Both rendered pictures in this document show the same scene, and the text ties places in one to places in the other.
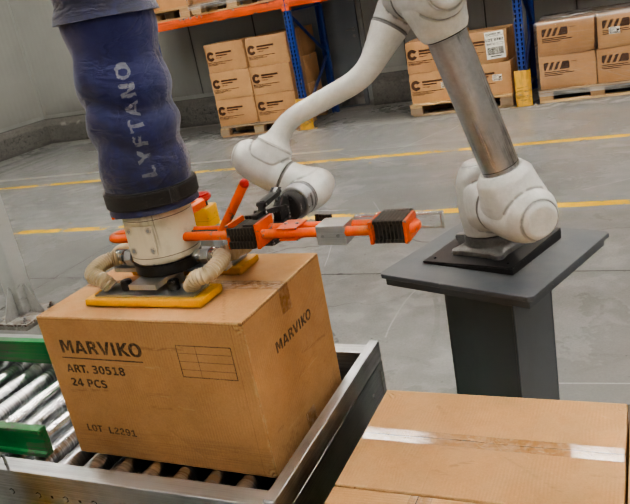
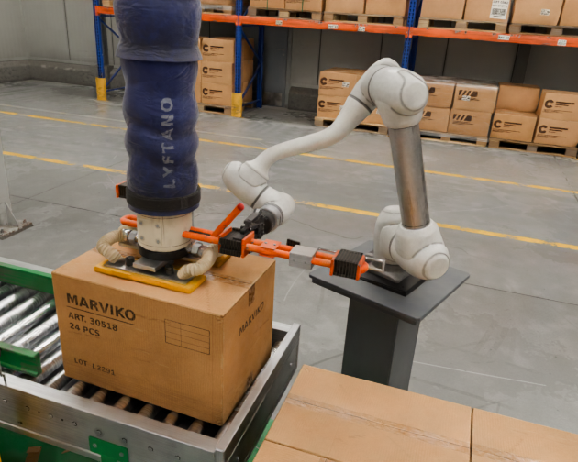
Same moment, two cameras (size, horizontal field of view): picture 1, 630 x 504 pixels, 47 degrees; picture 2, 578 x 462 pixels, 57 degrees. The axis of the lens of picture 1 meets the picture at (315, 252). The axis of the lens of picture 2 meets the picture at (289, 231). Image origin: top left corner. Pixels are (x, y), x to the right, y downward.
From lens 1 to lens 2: 31 cm
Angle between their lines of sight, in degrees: 9
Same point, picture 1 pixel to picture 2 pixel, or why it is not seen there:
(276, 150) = (259, 176)
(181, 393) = (161, 353)
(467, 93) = (408, 169)
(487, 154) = (411, 213)
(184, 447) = (152, 390)
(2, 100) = not seen: outside the picture
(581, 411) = (440, 407)
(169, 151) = (187, 170)
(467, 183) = (386, 225)
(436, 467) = (339, 436)
